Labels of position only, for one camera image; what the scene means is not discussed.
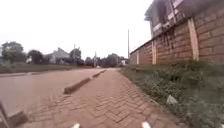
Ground weedy grass verge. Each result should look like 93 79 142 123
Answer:
118 61 224 128

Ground building behind wall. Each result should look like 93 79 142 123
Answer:
144 0 224 39

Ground concrete kerb blocks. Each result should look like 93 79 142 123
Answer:
0 69 108 128

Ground brown brick wall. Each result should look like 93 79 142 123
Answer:
129 3 224 66

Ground row of trees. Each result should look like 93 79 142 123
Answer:
0 41 125 68

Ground grass strip beyond road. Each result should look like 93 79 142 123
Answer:
0 63 84 75

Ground pale house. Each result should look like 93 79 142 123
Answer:
43 47 72 65

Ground robot's own part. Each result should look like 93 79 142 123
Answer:
141 121 152 128
71 122 81 128

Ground tall pole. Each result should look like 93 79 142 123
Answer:
127 29 131 61

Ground pale stone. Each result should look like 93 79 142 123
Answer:
166 94 179 106

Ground red brick path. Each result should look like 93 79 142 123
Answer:
15 68 188 128

